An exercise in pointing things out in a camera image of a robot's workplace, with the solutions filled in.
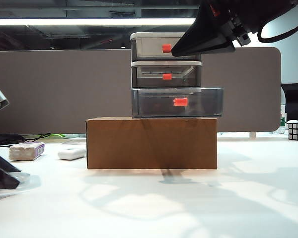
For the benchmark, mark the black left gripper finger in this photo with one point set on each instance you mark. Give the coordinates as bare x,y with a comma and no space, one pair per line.
0,162
0,181

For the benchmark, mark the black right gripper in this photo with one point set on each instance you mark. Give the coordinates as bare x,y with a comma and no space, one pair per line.
263,10

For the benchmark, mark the transparent tape roll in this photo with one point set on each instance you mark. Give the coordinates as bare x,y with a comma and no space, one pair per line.
24,176

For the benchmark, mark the white plastic drawer cabinet frame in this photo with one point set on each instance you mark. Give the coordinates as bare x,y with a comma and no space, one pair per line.
154,36

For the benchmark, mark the white eraser with purple label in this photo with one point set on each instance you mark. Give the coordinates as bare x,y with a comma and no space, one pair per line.
24,151

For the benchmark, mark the small green object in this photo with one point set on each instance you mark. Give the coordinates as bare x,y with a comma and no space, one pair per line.
57,135

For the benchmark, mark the white earbuds case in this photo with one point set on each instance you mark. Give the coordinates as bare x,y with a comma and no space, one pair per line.
70,153

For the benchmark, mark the grey-brown desk partition panel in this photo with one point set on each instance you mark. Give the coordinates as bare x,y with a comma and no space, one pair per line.
52,91

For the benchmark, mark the black office chair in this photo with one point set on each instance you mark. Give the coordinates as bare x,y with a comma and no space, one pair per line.
295,99

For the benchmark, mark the white partition foot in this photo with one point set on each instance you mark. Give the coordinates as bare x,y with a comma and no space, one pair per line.
252,135

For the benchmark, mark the long ceiling light strip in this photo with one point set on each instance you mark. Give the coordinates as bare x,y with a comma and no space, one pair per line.
89,21

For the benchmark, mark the clear bottle with green label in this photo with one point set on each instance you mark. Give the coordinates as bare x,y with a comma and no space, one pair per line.
283,121

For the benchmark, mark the brown cardboard box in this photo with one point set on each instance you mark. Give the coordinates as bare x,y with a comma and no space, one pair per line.
151,143

